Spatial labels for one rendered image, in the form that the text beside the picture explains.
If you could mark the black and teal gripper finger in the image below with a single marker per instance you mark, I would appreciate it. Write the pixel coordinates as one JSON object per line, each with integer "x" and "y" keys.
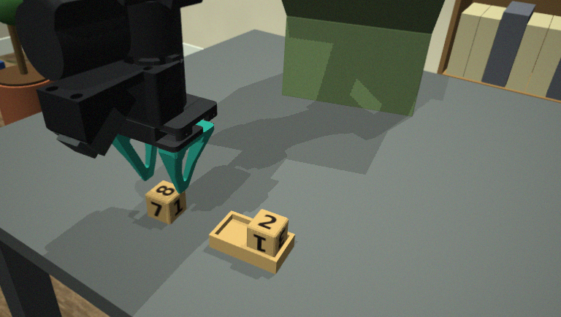
{"x": 123, "y": 145}
{"x": 173, "y": 161}

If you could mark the tan wooden tray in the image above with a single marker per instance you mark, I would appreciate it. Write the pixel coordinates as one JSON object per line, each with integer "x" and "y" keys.
{"x": 233, "y": 241}

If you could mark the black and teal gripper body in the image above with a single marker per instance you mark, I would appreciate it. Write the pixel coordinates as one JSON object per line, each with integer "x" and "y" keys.
{"x": 174, "y": 135}

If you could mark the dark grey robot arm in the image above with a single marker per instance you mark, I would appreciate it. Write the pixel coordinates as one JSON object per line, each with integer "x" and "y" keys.
{"x": 63, "y": 38}

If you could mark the tan wooden number cube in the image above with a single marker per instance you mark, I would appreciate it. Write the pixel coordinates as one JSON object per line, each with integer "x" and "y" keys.
{"x": 267, "y": 232}
{"x": 164, "y": 203}

